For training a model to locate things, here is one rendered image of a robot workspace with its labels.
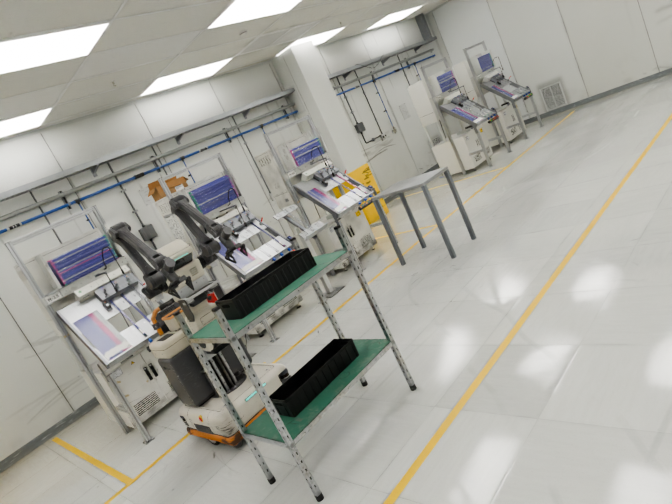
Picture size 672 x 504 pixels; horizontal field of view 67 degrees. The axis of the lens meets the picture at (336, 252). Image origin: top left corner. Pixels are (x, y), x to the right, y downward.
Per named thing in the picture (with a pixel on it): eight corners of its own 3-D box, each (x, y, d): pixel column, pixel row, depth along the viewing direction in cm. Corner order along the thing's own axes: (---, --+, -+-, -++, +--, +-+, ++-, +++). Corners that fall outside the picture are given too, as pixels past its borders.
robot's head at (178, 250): (154, 267, 327) (151, 250, 317) (180, 253, 341) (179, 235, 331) (168, 278, 321) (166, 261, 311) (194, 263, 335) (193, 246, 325)
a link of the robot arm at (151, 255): (124, 226, 311) (108, 234, 304) (123, 219, 307) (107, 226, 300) (170, 263, 296) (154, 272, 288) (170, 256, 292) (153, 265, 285)
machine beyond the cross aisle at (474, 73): (546, 124, 954) (511, 26, 915) (530, 137, 902) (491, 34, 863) (483, 145, 1056) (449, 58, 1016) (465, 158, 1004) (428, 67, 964)
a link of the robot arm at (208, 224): (182, 199, 339) (168, 205, 332) (182, 192, 336) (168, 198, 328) (226, 232, 323) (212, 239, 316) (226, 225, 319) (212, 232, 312)
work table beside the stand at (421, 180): (454, 258, 489) (422, 183, 472) (401, 265, 542) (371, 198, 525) (476, 237, 516) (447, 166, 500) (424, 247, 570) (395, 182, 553)
